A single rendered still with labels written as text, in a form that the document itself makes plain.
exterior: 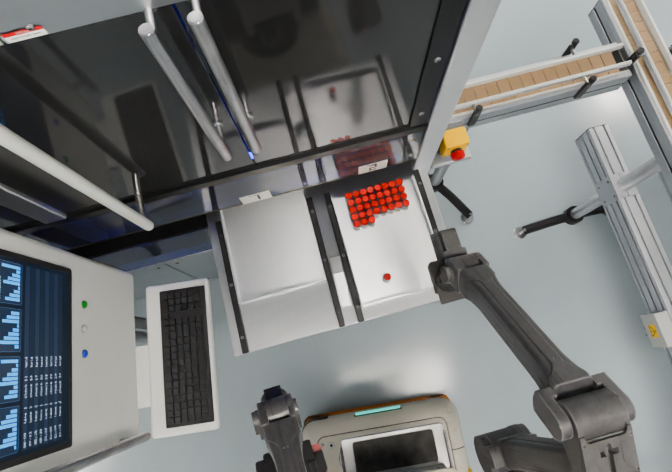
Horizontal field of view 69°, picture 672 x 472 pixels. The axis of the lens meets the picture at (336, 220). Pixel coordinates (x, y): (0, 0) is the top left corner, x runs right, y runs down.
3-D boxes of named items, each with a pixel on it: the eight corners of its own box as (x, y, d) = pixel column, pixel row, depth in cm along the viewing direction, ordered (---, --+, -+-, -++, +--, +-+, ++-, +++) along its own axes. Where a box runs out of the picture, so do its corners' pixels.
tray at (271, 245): (218, 197, 153) (215, 194, 150) (299, 176, 154) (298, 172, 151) (240, 304, 144) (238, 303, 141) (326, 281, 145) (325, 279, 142)
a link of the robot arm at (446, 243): (449, 281, 98) (489, 271, 99) (432, 226, 100) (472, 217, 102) (433, 289, 109) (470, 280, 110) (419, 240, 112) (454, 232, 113)
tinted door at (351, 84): (256, 163, 120) (171, -5, 63) (425, 119, 122) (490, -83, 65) (257, 165, 120) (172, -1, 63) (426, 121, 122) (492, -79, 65)
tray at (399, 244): (331, 200, 152) (331, 196, 148) (412, 178, 153) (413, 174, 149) (362, 307, 143) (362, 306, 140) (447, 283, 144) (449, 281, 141)
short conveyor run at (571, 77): (420, 145, 160) (427, 124, 144) (406, 104, 164) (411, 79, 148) (619, 94, 162) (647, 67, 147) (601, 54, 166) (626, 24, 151)
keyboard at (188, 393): (160, 292, 154) (157, 291, 151) (204, 285, 154) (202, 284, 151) (167, 428, 143) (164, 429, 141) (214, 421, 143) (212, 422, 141)
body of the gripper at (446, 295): (453, 256, 118) (459, 250, 111) (466, 297, 116) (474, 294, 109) (427, 263, 118) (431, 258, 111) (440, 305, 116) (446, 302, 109)
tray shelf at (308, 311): (204, 203, 155) (202, 202, 153) (417, 148, 157) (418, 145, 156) (235, 356, 142) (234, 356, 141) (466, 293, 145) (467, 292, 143)
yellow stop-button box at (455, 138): (434, 136, 148) (438, 125, 141) (457, 130, 148) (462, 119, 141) (442, 159, 146) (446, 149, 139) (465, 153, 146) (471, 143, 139)
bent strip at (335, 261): (330, 260, 147) (329, 257, 141) (339, 258, 147) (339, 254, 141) (341, 307, 143) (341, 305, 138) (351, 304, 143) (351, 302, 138)
